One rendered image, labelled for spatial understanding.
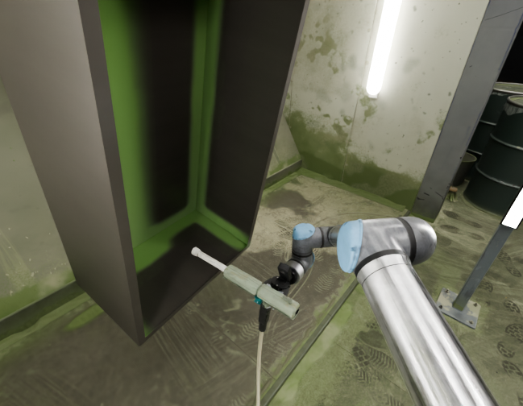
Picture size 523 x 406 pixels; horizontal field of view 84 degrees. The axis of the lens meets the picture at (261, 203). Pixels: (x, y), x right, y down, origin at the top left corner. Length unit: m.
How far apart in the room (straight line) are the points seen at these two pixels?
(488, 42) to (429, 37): 0.33
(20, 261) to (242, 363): 1.17
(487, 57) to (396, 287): 1.93
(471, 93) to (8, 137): 2.67
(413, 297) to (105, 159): 0.59
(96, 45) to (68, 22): 0.04
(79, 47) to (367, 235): 0.59
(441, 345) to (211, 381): 1.08
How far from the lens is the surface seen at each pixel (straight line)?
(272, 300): 1.04
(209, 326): 1.61
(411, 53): 2.44
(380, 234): 0.67
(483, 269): 1.86
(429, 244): 0.74
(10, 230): 1.85
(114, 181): 0.59
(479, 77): 2.37
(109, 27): 0.92
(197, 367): 1.51
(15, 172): 1.90
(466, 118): 2.41
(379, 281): 0.62
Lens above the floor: 1.36
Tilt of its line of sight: 33 degrees down
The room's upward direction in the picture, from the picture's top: 2 degrees clockwise
